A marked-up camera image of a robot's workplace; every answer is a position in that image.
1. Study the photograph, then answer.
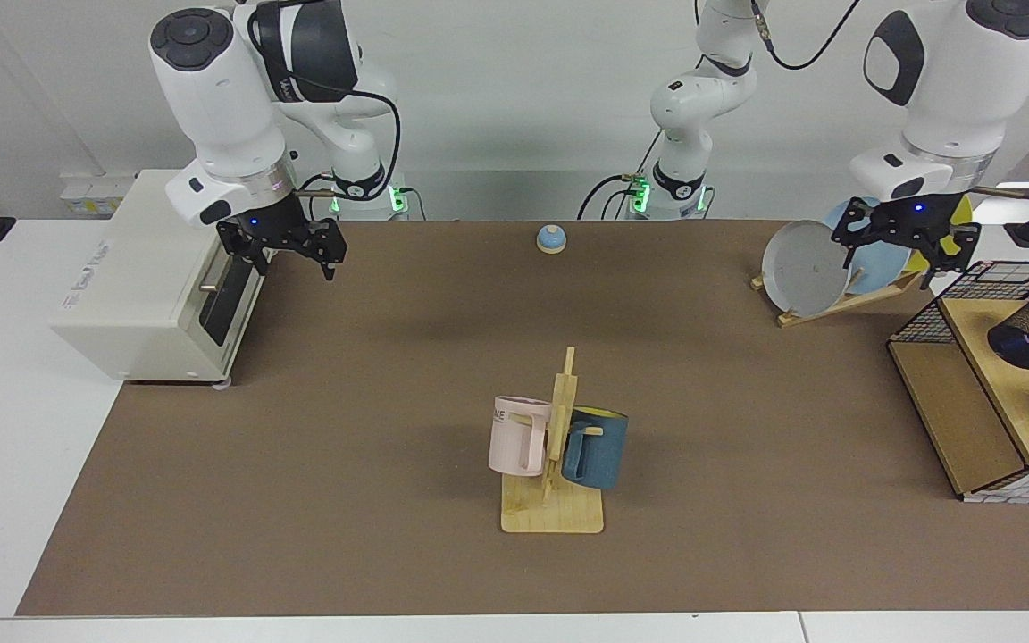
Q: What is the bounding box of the light blue plate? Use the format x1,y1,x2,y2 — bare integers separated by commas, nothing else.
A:
823,198,913,296

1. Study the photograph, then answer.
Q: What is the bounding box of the wooden plate rack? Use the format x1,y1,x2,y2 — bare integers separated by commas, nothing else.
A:
751,271,924,329

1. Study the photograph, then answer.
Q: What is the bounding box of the grey plate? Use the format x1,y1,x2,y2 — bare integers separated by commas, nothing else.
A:
762,221,855,315

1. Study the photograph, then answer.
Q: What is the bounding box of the yellow plate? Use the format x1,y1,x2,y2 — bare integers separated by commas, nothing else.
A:
908,195,975,273

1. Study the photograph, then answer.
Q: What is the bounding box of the pale toaster oven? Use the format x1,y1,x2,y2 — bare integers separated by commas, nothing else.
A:
48,170,281,387

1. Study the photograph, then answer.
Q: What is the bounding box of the pink cup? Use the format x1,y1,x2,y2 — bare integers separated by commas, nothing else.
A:
489,396,553,478

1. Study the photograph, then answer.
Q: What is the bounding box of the brown table cloth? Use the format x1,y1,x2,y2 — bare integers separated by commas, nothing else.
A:
14,220,1029,617

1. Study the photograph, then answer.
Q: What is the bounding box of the dark teal cup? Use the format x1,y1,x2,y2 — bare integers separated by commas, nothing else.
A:
561,406,630,491

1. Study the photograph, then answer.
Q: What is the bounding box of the wooden cup stand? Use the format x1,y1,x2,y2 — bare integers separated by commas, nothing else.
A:
501,347,605,535

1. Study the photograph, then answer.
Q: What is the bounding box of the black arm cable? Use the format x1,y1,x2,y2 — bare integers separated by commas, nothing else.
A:
247,0,403,197
747,0,1029,199

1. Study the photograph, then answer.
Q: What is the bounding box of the wire basket with wooden floor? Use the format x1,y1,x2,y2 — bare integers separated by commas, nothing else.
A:
888,261,1029,504

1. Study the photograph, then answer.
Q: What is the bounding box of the black base cable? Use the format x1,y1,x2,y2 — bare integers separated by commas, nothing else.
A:
577,134,663,221

